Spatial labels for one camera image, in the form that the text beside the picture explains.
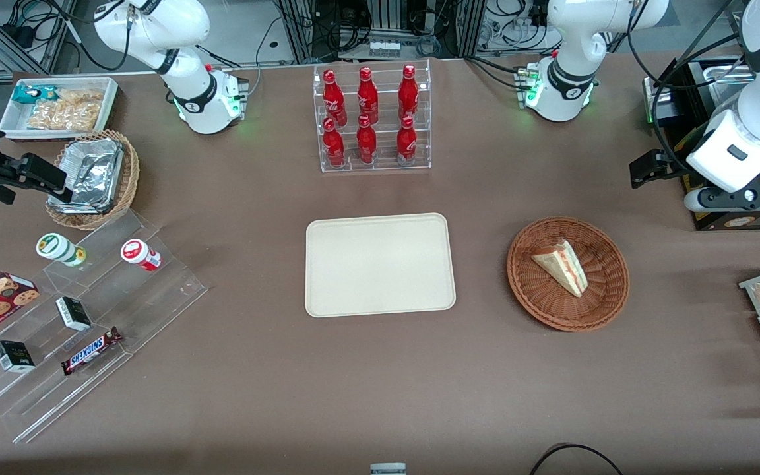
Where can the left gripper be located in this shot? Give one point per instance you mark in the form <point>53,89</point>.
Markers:
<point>669,163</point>

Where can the triangle sandwich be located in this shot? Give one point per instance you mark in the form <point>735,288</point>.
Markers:
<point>565,267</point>

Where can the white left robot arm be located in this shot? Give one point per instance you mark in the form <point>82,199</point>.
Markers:
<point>571,39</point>

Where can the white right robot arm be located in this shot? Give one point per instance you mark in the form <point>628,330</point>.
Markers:
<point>189,92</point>

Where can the light wicker basket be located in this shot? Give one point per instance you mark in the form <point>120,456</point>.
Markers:
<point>126,178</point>

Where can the brown wicker basket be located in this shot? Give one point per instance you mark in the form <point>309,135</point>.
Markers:
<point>551,303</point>

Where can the beige plastic tray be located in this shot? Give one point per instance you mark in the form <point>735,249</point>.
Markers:
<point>380,265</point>

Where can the white rectangular snack bin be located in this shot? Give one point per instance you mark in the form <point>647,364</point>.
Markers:
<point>14,122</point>

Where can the black food warmer cabinet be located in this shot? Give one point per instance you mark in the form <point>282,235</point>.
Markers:
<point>703,218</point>

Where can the stacked aluminium foil containers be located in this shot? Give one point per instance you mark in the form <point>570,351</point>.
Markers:
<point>93,175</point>

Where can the green lid white cup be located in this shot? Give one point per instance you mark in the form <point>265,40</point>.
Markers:
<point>57,247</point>

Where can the clear bag of chips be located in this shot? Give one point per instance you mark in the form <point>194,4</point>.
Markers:
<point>66,111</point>

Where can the teal snack packet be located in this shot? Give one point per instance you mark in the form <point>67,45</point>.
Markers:
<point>29,94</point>

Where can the red lid white cup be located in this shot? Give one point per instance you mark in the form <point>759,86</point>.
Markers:
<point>137,253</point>

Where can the small black carton box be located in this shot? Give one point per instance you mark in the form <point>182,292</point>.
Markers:
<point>14,357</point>
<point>74,314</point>

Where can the clear acrylic stepped shelf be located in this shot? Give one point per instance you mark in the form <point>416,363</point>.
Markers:
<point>149,303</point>

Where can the Snickers chocolate bar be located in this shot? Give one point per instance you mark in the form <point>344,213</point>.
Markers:
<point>92,351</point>

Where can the red cola bottle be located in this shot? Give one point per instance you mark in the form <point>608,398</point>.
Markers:
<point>366,144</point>
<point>367,95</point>
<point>334,99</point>
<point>333,146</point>
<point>408,92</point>
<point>406,144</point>

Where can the clear acrylic bottle rack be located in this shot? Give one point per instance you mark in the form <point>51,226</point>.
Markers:
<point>375,168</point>

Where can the small grey box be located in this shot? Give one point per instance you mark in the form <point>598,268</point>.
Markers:
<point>388,469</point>

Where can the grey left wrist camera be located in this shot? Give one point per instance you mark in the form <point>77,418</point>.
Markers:
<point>743,198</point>

